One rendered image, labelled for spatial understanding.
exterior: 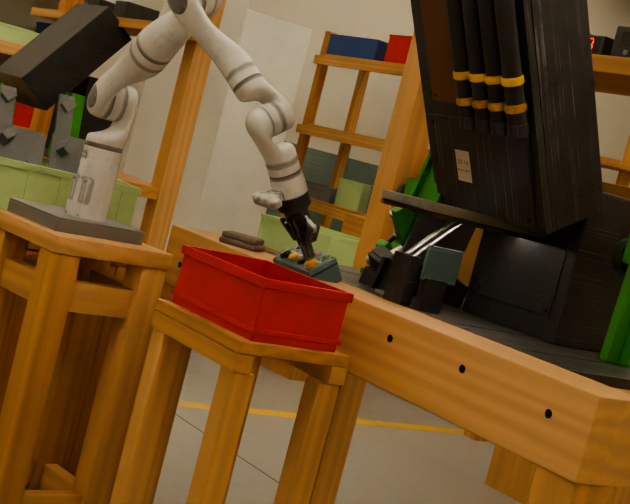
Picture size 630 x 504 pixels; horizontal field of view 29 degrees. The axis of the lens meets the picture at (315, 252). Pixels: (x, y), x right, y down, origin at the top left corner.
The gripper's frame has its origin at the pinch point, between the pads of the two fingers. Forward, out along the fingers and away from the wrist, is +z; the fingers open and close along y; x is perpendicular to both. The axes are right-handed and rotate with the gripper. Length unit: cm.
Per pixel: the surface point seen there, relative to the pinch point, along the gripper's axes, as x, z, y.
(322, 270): -1.1, 4.9, -2.0
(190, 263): 29.2, -12.3, -4.9
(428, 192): -30.5, -1.9, -6.2
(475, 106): -29, -26, -31
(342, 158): -387, 239, 620
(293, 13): -435, 132, 717
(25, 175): 29, -17, 84
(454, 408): 10, 14, -57
